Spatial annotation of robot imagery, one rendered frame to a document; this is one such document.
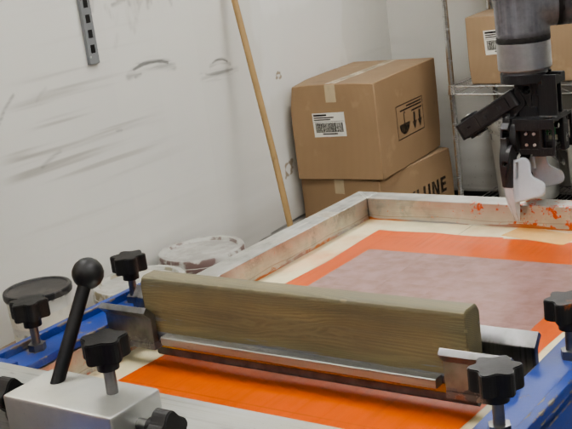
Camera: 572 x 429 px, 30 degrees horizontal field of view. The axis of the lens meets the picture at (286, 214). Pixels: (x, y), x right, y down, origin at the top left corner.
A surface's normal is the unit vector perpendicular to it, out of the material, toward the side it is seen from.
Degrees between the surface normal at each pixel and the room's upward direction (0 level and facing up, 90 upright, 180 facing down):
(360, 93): 84
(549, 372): 0
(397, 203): 90
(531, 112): 90
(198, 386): 0
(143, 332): 90
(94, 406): 0
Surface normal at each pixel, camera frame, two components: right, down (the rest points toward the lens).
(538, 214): -0.57, 0.28
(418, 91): 0.85, 0.02
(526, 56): -0.11, 0.26
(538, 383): -0.13, -0.96
